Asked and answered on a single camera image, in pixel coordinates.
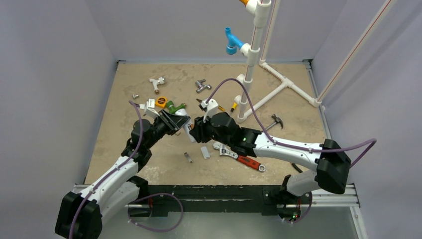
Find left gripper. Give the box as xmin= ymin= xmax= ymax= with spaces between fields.
xmin=145 ymin=109 xmax=189 ymax=149

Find white remote control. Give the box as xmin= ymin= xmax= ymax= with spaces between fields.
xmin=175 ymin=109 xmax=196 ymax=143

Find white battery cover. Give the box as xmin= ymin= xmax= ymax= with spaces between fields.
xmin=201 ymin=146 xmax=210 ymax=159

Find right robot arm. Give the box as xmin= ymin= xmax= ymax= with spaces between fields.
xmin=189 ymin=113 xmax=351 ymax=203

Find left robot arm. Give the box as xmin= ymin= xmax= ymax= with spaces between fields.
xmin=55 ymin=110 xmax=191 ymax=239

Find green plastic faucet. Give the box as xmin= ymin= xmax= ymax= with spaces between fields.
xmin=165 ymin=101 xmax=187 ymax=114

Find yellow tape measure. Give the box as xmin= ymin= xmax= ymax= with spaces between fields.
xmin=155 ymin=97 xmax=168 ymax=109

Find red adjustable wrench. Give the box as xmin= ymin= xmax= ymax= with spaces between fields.
xmin=213 ymin=142 xmax=266 ymax=172

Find silver sfp module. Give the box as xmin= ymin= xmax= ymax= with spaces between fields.
xmin=184 ymin=152 xmax=193 ymax=163

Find chrome metal faucet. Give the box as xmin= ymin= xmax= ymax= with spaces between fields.
xmin=195 ymin=79 xmax=212 ymax=94

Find blue pipe valve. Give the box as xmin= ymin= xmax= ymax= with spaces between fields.
xmin=225 ymin=27 xmax=244 ymax=55

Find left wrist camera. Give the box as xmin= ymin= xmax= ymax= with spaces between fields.
xmin=139 ymin=98 xmax=159 ymax=119

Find yellow handled screwdriver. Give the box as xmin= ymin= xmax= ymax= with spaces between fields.
xmin=230 ymin=102 xmax=238 ymax=113

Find black handled hammer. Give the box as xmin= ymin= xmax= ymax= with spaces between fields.
xmin=265 ymin=114 xmax=284 ymax=130

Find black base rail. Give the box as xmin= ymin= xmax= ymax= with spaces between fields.
xmin=126 ymin=185 xmax=311 ymax=219

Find orange handled cutting pliers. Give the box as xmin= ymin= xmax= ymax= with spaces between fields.
xmin=291 ymin=163 xmax=303 ymax=173

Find white pvc pipe frame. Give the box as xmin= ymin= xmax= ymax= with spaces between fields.
xmin=236 ymin=0 xmax=321 ymax=123

